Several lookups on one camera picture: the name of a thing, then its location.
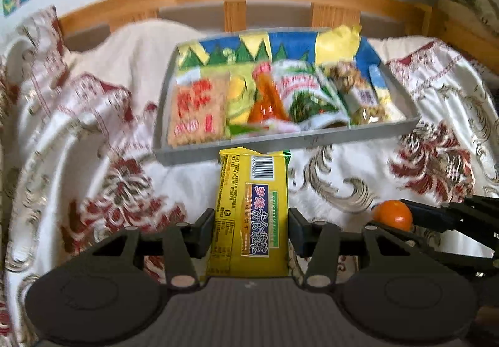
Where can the floral satin blanket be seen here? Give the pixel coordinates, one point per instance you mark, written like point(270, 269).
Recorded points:
point(97, 136)

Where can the yellow biscuit packet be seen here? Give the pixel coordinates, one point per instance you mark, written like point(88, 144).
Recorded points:
point(249, 214)

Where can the orange cracker packet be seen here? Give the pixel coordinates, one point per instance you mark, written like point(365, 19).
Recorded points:
point(195, 109)

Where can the clear orange snack packet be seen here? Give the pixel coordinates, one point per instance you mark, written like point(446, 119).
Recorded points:
point(269, 97)

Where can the green vegetable snack packet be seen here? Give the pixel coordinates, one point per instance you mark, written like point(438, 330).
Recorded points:
point(308, 97)

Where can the mandarin orange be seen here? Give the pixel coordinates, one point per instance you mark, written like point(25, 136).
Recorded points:
point(391, 214)

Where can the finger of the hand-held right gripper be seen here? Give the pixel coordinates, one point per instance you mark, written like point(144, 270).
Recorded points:
point(467, 253)
point(427, 216)

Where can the nut bar packet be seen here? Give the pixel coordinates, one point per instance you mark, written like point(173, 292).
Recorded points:
point(362, 97)

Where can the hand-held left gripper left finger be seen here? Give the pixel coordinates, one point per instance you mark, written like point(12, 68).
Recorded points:
point(204, 234)

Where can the metal tray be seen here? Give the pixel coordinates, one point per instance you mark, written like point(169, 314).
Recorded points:
point(273, 144)

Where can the dragon drawing tray liner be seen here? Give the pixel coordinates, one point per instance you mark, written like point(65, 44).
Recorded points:
point(288, 46)

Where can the green pink snack packet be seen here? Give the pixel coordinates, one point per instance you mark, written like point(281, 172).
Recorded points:
point(249, 129)

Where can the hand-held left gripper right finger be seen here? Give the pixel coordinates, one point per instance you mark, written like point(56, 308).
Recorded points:
point(296, 232)

